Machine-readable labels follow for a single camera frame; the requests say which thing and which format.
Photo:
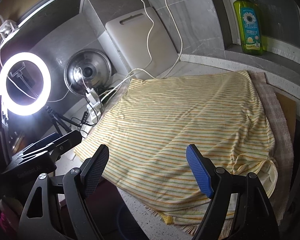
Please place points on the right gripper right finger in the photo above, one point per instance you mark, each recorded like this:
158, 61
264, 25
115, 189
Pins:
203, 170

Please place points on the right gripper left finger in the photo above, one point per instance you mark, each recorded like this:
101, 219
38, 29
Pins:
93, 170

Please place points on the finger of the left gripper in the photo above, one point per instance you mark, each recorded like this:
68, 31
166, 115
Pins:
41, 143
64, 144

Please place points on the black tripod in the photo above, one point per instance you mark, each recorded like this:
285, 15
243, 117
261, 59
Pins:
58, 120

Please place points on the white power strip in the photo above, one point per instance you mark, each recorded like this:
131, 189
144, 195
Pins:
94, 107

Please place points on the yellow striped cloth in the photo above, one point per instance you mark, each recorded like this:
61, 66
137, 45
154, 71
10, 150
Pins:
148, 130

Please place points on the steel pot lid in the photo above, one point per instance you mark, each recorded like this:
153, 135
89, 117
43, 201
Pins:
88, 68

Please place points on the checkered brown cloth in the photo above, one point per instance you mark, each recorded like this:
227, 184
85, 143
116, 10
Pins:
283, 151

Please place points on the white cutting board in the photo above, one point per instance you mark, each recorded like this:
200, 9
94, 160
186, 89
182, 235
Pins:
142, 41

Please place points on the green dish soap bottle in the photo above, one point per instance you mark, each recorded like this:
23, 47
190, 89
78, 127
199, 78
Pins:
247, 16

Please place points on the white ring light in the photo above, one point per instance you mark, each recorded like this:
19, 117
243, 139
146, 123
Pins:
13, 71

